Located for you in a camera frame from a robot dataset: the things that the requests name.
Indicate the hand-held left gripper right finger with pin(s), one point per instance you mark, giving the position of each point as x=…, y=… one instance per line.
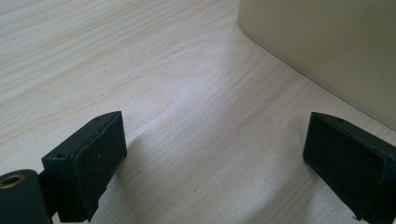
x=351, y=168

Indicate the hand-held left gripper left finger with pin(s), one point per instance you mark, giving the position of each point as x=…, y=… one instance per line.
x=84, y=168

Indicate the cream plastic bin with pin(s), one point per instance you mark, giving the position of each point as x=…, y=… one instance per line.
x=327, y=40

